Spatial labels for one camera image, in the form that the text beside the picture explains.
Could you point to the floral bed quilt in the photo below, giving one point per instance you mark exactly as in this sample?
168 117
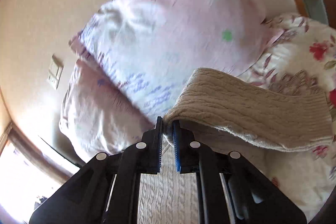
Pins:
301 60

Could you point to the white wall switch plate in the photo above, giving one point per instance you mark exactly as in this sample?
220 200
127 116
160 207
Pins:
54 72

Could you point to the beige cable knit sweater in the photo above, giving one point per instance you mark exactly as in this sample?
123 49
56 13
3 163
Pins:
228 113

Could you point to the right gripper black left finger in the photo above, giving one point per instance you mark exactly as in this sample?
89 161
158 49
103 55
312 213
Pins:
106 189

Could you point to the pink floral pillow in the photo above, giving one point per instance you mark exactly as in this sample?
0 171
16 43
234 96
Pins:
150 48
96 117

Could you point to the dark window frame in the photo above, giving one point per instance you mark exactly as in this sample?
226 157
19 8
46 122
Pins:
44 159

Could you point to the pink floral front pillow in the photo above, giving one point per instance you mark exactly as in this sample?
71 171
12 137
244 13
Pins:
150 48

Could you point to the pink floral back pillow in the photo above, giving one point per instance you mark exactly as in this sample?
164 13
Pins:
96 117

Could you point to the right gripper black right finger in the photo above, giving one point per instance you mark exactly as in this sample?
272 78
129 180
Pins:
230 188

